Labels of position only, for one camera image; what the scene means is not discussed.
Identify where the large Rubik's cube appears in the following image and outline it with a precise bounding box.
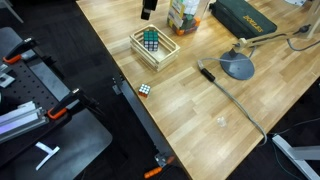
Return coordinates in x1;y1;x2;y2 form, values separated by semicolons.
143;29;160;52

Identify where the slatted wooden box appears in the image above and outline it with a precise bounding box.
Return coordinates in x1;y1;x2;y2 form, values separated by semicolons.
128;24;181;73

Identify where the small Rubik's cube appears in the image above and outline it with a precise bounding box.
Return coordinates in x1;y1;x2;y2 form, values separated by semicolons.
137;83;152;99

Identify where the black round object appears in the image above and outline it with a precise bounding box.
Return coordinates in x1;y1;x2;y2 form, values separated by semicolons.
209;0;278;40

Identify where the wooden desk lamp grey base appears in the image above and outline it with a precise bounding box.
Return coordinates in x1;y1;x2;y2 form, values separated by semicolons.
219;0;320;82

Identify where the black bar clamp orange trigger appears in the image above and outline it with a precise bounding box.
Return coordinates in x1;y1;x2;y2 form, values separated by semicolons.
46;87;102;121
2;36;38;65

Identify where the small clear plastic piece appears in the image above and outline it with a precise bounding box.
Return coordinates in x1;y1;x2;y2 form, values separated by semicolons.
216;116;228;128

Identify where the grey stand leg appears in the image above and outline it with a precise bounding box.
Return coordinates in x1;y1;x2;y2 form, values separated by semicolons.
0;0;25;24

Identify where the black perforated breadboard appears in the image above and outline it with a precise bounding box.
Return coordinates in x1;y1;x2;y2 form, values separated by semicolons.
0;59;74;168

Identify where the black rounded side table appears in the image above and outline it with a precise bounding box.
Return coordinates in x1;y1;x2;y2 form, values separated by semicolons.
0;26;114;180

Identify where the aluminium extrusion profile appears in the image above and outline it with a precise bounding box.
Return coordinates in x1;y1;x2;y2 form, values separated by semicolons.
0;100;48;145

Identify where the white tape strip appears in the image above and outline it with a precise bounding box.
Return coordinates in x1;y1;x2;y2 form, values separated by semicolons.
34;141;61;172

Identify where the metal rail bracket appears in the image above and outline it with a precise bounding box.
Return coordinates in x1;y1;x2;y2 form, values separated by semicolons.
154;152;168;168
111;75;124;97

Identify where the black table edge rail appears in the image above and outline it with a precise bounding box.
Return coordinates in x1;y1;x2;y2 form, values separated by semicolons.
112;75;175;160

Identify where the grey cable with black connector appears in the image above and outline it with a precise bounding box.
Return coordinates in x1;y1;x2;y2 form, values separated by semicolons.
197;57;268;146

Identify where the white metal mounting bracket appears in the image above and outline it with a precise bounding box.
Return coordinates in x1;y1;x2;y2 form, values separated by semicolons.
0;63;16;89

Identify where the dark lamp power cable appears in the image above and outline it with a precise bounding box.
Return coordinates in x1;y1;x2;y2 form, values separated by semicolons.
285;37;320;53

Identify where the orange handled clamp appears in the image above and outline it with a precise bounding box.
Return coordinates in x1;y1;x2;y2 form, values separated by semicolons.
143;155;175;180

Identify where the thin black floor cable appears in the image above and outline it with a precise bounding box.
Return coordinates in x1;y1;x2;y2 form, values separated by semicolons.
266;116;320;138

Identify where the white metal frame leg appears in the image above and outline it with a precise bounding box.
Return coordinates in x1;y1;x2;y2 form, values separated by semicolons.
271;134;320;180

